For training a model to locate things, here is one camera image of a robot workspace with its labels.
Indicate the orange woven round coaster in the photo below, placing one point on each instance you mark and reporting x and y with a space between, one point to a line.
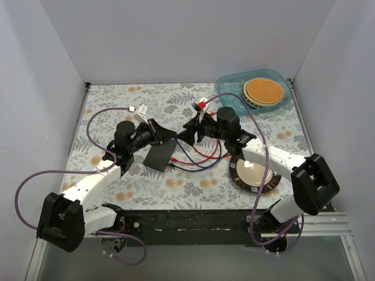
262 92

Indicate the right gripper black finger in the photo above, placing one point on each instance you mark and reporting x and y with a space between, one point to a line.
189 135
200 136

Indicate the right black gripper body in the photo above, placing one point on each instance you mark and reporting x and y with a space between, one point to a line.
199 132

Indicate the blue plastic container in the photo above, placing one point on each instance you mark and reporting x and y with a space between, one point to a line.
234 84

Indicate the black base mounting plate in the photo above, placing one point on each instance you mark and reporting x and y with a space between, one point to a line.
185 227

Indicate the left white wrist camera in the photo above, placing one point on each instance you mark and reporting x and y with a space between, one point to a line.
140 113

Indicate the floral patterned table mat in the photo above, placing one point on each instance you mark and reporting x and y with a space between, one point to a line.
192 183

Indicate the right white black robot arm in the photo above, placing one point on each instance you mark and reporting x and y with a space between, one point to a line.
312 181

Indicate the aluminium frame rail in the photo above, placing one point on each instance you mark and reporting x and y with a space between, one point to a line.
326 224

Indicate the dark rimmed beige plate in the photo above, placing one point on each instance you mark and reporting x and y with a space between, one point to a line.
248 176

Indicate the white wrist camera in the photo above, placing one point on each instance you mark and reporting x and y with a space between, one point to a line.
201 105
140 113

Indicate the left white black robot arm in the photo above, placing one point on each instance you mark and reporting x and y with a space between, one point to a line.
65 218

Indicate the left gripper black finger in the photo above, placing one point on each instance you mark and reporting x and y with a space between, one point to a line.
157 142
160 132

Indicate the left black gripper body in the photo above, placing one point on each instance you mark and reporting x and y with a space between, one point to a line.
155 133

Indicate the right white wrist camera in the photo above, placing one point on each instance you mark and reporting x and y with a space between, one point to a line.
201 105

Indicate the black network switch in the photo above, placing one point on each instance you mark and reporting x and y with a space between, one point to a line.
158 157

